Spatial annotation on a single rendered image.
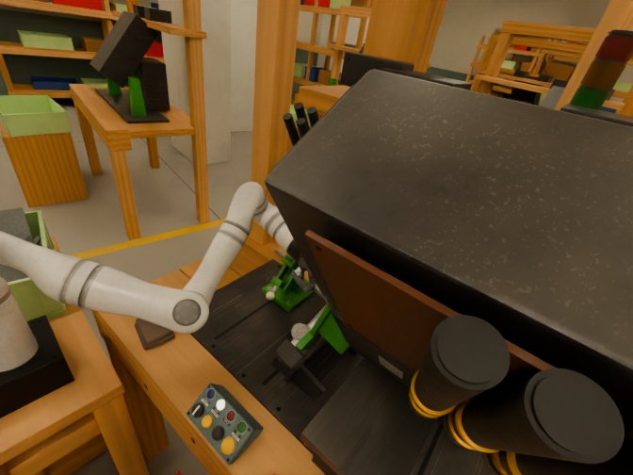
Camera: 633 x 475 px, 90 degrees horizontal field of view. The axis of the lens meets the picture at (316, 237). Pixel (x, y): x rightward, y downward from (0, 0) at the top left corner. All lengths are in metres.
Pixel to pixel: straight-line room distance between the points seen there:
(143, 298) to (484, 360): 0.65
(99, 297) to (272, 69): 0.78
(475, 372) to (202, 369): 0.79
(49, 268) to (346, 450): 0.63
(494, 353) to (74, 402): 0.94
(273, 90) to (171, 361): 0.84
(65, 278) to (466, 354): 0.71
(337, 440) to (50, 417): 0.67
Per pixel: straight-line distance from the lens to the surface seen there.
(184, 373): 0.93
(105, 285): 0.76
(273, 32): 1.11
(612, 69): 0.80
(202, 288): 0.81
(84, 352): 1.10
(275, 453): 0.82
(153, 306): 0.74
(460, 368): 0.19
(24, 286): 1.23
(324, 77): 6.55
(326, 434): 0.59
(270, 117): 1.13
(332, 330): 0.69
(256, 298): 1.08
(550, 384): 0.20
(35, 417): 1.03
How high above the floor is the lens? 1.66
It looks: 33 degrees down
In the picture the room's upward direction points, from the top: 10 degrees clockwise
